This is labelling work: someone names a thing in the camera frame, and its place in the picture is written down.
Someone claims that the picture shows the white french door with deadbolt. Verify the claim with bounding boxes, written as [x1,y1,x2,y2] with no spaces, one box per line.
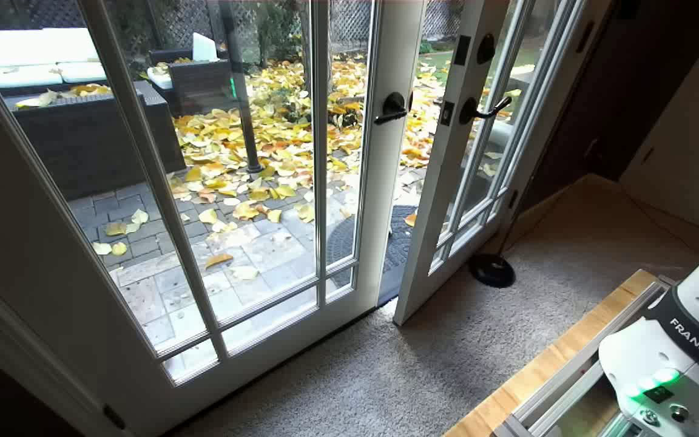
[392,0,589,327]

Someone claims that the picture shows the white french door wide glass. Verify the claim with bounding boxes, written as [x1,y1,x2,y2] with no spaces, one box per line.
[0,0,431,435]

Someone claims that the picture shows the black door hinge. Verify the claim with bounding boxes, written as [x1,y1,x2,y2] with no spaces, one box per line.
[576,18,594,55]
[102,403,129,431]

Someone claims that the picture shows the dark outdoor doormat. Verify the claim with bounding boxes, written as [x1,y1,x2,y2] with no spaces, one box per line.
[322,204,420,305]

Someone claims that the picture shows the yellow fallen leaves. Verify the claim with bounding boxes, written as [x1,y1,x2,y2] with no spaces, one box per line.
[89,53,529,271]

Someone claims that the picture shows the black patio pole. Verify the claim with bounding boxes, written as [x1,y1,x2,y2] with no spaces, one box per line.
[215,0,265,177]

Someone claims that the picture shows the dark wicker patio chair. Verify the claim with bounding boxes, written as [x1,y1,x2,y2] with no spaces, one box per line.
[147,45,246,117]

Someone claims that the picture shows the black deadbolt thumb turn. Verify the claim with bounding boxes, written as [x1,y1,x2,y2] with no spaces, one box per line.
[475,30,497,66]

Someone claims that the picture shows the pale upright chair pillow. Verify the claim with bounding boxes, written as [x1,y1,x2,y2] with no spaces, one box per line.
[188,30,221,66]

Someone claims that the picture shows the wooden table edge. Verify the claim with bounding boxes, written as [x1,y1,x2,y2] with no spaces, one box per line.
[445,267,669,437]

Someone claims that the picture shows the dark lattice garden fence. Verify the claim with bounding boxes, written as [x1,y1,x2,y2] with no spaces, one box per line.
[0,0,458,61]

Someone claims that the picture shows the white sofa cushion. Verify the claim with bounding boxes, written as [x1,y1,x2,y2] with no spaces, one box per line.
[0,23,102,72]
[0,61,112,91]

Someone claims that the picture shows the black lever handle plain door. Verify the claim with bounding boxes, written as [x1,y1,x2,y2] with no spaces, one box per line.
[370,89,414,125]

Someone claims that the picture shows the black lever handle deadbolt door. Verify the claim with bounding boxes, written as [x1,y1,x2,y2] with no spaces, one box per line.
[455,95,515,125]

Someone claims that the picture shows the aluminium profile base frame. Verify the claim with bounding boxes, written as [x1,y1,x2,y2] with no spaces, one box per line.
[492,276,676,437]

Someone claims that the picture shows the white door frame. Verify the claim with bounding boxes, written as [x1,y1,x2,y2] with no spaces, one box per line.
[0,0,618,437]

